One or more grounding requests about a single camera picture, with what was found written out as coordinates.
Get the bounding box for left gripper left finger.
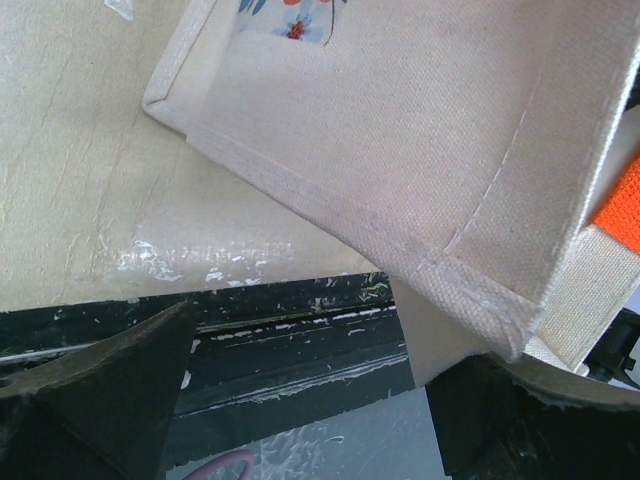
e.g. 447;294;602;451
1;302;196;479

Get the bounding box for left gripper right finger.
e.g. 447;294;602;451
426;355;639;479

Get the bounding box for canvas tote bag orange handles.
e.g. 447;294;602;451
142;1;639;385

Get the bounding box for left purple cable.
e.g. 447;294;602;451
184;448;257;480

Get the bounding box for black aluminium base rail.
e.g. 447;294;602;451
1;273;414;479

